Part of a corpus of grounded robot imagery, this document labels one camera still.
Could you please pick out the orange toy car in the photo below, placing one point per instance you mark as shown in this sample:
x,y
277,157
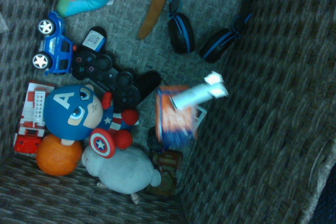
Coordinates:
x,y
173,113

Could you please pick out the grey wicker basket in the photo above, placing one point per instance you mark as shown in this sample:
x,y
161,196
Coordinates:
x,y
262,129

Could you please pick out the blue toy car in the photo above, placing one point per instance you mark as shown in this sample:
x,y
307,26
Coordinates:
x,y
56,48

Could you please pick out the blue black headphones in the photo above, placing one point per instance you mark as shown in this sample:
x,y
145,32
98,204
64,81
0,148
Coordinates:
x,y
181,32

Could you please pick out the black game controller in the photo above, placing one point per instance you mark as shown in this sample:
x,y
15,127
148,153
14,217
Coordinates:
x,y
105,69

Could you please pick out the grey plush animal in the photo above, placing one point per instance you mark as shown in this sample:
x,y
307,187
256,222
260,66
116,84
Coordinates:
x,y
123,171

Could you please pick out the brown plush dog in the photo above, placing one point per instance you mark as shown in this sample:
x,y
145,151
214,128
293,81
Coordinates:
x,y
155,11

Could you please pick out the Captain America plush figure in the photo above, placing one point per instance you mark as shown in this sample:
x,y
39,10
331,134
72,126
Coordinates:
x,y
68,113

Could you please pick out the orange ball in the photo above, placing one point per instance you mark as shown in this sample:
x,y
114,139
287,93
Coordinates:
x,y
56,158

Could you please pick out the red white fire truck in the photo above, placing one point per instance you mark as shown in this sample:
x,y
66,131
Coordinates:
x,y
30,119

